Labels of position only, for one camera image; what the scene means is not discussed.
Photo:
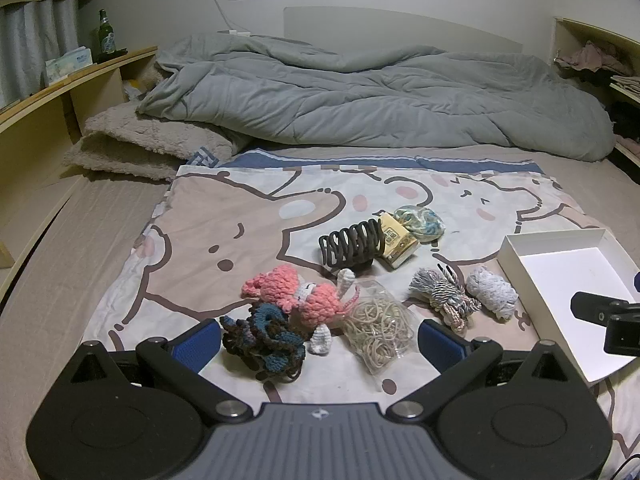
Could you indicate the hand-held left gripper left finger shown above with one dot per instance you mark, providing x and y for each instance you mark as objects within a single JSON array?
[{"x": 197, "y": 346}]

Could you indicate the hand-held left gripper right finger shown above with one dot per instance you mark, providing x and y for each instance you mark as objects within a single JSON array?
[{"x": 440, "y": 347}]

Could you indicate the white cardboard box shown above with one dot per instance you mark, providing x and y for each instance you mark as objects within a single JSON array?
[{"x": 550, "y": 280}]

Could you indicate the striped grey scrunchie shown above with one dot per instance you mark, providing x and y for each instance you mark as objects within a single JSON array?
[{"x": 440, "y": 292}]

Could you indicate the bag of rubber bands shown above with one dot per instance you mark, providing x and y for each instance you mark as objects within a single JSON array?
[{"x": 377, "y": 327}]

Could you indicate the dark blue crochet scrunchie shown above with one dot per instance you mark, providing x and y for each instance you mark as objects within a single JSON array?
[{"x": 270, "y": 330}]

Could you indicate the white lace scrunchie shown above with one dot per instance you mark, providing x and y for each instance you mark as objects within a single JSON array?
[{"x": 492, "y": 292}]

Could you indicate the pink crochet toy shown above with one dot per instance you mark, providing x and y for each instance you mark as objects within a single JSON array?
[{"x": 280, "y": 285}]

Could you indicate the small yellow box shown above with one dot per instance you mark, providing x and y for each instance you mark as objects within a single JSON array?
[{"x": 397, "y": 242}]

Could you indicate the blue floral fabric pouch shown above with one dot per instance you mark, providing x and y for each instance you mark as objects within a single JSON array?
[{"x": 420, "y": 222}]

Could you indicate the dark hair claw clip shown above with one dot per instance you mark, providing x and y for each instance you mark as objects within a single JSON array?
[{"x": 350, "y": 245}]

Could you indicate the bear printed blanket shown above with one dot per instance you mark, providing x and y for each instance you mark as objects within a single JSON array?
[{"x": 225, "y": 220}]

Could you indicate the folded pink clothes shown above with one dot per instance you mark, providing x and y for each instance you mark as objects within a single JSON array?
[{"x": 631, "y": 144}]

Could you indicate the folded beige clothes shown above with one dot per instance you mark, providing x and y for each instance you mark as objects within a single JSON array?
[{"x": 627, "y": 82}]

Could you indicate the beige fuzzy blanket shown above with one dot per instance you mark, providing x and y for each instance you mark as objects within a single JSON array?
[{"x": 140, "y": 145}]

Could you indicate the pink crumpled clothes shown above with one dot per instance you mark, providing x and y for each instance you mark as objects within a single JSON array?
[{"x": 592, "y": 57}]

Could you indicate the cream open shelf unit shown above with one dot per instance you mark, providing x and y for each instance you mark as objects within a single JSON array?
[{"x": 575, "y": 30}]

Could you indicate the grey duvet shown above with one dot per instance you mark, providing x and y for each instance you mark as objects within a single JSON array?
[{"x": 375, "y": 95}]

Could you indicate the wooden bedside shelf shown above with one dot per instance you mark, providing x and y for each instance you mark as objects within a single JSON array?
[{"x": 30, "y": 125}]

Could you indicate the tissue pack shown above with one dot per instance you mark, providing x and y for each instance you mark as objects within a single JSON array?
[{"x": 67, "y": 62}]

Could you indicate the white power strip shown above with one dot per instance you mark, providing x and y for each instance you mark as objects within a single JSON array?
[{"x": 235, "y": 33}]

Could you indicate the green glass bottle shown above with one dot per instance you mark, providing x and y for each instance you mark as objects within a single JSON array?
[{"x": 103, "y": 35}]

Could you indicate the grey curtain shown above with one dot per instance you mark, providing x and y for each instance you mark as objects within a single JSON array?
[{"x": 35, "y": 45}]

